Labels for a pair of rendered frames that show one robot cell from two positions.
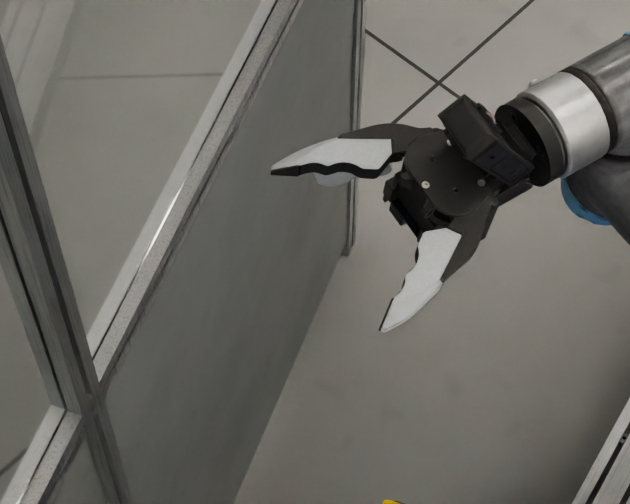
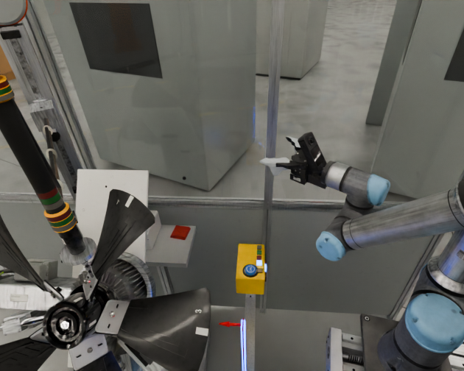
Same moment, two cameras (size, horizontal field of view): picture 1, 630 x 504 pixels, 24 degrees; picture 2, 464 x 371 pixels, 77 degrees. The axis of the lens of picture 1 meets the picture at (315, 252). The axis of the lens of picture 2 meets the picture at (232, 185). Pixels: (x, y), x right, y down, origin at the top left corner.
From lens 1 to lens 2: 0.90 m
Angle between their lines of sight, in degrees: 52
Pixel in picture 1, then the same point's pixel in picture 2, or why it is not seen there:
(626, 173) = (347, 208)
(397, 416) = not seen: hidden behind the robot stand
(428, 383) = not seen: hidden behind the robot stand
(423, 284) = (272, 160)
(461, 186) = (301, 158)
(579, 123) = (335, 170)
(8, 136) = (273, 115)
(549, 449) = not seen: outside the picture
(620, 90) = (352, 174)
